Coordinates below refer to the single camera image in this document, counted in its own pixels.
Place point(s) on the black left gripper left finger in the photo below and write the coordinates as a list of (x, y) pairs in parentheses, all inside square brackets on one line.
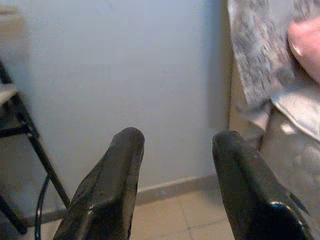
[(107, 200)]

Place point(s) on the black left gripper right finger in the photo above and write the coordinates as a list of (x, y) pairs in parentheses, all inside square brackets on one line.
[(250, 195)]

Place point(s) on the light grey bed sheet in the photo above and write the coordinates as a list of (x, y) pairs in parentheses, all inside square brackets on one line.
[(300, 112)]

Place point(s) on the grey patterned cloth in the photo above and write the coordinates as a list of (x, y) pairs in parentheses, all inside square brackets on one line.
[(257, 50)]

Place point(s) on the pink pillow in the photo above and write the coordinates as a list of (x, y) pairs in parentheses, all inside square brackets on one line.
[(307, 42)]

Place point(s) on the black metal stand frame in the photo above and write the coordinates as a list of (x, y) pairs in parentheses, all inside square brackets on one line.
[(32, 132)]

